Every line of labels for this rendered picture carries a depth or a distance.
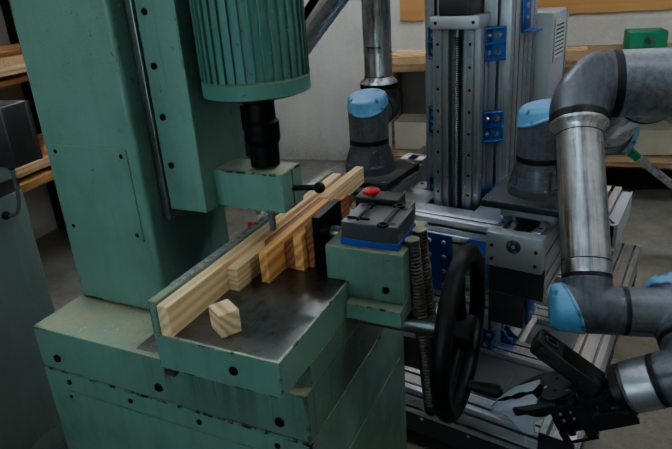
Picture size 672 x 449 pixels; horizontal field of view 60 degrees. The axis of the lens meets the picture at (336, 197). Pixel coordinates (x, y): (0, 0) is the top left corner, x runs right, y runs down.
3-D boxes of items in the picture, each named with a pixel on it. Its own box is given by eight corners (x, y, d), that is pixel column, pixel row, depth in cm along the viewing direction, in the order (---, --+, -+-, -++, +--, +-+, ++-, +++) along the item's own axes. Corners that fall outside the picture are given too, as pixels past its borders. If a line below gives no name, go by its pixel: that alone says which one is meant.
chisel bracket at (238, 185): (286, 222, 98) (281, 175, 95) (217, 214, 104) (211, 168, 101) (306, 206, 104) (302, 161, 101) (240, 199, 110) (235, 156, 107)
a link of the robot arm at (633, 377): (645, 375, 79) (643, 342, 86) (611, 382, 82) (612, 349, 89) (670, 419, 80) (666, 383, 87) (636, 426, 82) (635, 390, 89)
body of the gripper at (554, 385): (561, 447, 89) (642, 433, 82) (534, 401, 88) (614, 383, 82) (565, 414, 95) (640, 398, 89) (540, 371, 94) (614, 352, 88)
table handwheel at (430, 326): (452, 318, 76) (494, 213, 99) (316, 294, 84) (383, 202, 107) (457, 468, 89) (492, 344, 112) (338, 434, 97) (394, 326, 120)
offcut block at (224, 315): (211, 327, 85) (207, 305, 83) (230, 319, 86) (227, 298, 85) (222, 339, 82) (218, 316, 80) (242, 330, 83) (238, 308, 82)
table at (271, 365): (347, 419, 74) (344, 380, 72) (159, 369, 86) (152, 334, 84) (459, 230, 125) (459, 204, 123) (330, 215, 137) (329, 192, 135)
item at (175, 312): (172, 338, 83) (166, 307, 81) (161, 335, 84) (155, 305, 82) (342, 194, 133) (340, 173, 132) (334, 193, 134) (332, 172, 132)
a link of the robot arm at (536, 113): (513, 147, 153) (515, 96, 148) (567, 147, 150) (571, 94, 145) (516, 161, 142) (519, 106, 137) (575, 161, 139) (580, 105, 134)
